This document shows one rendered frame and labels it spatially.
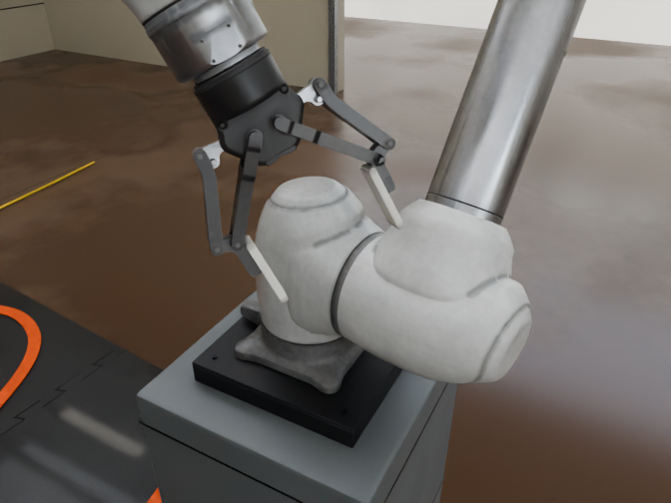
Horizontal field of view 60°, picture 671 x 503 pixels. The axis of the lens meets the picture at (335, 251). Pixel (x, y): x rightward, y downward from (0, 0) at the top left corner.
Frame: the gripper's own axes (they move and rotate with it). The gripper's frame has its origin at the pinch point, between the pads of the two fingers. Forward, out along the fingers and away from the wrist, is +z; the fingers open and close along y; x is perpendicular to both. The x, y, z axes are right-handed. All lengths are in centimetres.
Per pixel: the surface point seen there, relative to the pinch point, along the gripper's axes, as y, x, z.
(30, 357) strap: -101, 160, 38
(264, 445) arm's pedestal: -20.6, 15.2, 25.3
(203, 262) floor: -37, 210, 57
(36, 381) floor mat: -99, 147, 43
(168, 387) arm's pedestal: -30.2, 29.9, 17.0
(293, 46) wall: 105, 481, 12
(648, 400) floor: 75, 83, 142
